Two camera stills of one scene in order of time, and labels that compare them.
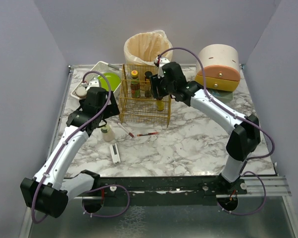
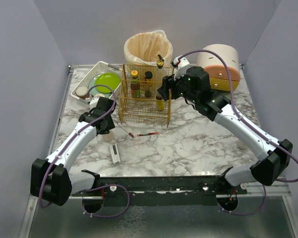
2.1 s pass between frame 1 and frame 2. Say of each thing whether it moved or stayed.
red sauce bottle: stayed
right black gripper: moved
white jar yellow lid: stayed
